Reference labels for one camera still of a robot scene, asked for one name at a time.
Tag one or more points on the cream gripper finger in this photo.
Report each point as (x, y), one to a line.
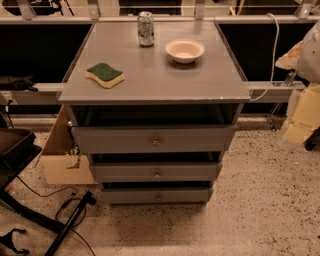
(303, 115)
(290, 59)

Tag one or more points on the grey top drawer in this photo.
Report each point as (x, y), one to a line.
(153, 139)

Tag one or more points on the grey drawer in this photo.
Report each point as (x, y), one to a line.
(155, 172)
(157, 196)
(153, 139)

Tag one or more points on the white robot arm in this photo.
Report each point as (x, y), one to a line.
(309, 56)

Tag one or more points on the grey drawer cabinet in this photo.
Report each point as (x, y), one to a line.
(155, 121)

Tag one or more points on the grey bottom drawer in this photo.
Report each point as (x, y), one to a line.
(157, 196)

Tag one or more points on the grey middle drawer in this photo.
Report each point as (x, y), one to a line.
(155, 172)

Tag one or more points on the white bowl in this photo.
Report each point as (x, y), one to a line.
(184, 51)

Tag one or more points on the crumpled soda can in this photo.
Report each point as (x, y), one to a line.
(145, 27)

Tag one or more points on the green yellow sponge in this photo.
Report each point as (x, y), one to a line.
(105, 75)

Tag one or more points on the cardboard box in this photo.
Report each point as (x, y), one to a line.
(61, 159)

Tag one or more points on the black bag on ledge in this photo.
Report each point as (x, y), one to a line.
(16, 83)

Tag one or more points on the metal railing frame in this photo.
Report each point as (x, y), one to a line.
(57, 52)

